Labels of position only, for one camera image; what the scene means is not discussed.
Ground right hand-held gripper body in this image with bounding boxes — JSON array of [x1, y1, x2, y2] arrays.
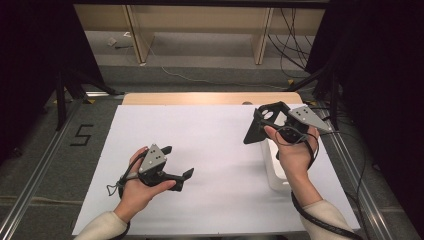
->
[[277, 105, 334, 145]]

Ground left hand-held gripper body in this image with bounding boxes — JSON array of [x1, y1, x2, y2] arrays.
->
[[137, 143, 174, 188]]

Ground black phone case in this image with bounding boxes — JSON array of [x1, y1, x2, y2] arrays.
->
[[253, 100, 301, 134]]

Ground white phone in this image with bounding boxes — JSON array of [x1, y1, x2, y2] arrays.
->
[[259, 138, 292, 193]]

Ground person's left hand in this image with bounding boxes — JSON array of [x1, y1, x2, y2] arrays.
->
[[113, 145, 178, 224]]

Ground person's right hand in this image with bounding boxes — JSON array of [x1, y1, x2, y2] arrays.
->
[[263, 125, 321, 184]]

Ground black metal stand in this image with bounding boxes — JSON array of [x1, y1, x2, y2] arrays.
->
[[54, 66, 125, 132], [284, 63, 341, 132]]

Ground white paper sheet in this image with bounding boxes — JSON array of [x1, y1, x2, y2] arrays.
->
[[71, 103, 362, 236]]

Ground black curtain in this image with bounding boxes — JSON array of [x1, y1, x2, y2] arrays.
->
[[0, 0, 108, 161], [304, 0, 424, 234]]

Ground light wooden cabinet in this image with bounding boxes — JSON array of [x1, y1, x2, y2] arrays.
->
[[73, 3, 327, 66]]

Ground left hand-held gripper cable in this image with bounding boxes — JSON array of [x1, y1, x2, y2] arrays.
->
[[105, 150, 149, 240]]

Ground hand-held gripper cable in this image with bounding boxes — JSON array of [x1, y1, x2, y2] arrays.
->
[[275, 124, 365, 240], [105, 150, 149, 240]]

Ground aluminium floor rail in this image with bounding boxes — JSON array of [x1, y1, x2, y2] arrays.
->
[[316, 103, 394, 240], [0, 98, 84, 240]]

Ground black hanging cables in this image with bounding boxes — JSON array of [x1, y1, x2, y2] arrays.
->
[[266, 8, 316, 73]]

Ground right hand-held gripper cable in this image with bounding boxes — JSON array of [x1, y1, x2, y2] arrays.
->
[[275, 124, 365, 240]]

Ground black frame bar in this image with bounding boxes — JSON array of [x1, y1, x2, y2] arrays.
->
[[71, 0, 331, 10]]

